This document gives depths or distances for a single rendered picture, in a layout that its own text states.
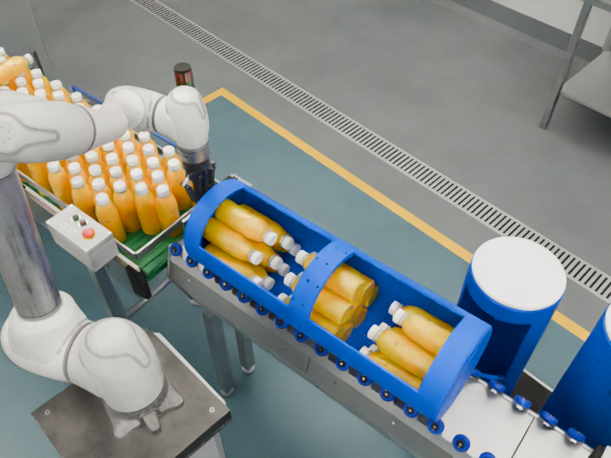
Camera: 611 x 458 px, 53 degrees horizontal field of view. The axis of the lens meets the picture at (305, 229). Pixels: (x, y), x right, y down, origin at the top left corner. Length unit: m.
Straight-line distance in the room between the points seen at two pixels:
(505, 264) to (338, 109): 2.39
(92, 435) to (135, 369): 0.26
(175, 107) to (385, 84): 2.90
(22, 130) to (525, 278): 1.43
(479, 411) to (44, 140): 1.29
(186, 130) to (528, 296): 1.08
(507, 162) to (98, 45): 3.04
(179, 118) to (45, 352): 0.65
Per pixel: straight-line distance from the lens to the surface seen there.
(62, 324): 1.55
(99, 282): 2.19
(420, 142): 3.93
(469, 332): 1.56
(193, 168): 1.74
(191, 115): 1.61
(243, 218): 1.80
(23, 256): 1.43
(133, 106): 1.66
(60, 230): 2.03
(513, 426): 1.82
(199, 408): 1.63
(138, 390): 1.53
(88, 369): 1.50
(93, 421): 1.70
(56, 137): 1.17
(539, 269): 1.99
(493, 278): 1.93
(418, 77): 4.48
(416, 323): 1.59
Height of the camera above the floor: 2.51
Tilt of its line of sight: 49 degrees down
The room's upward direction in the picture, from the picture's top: straight up
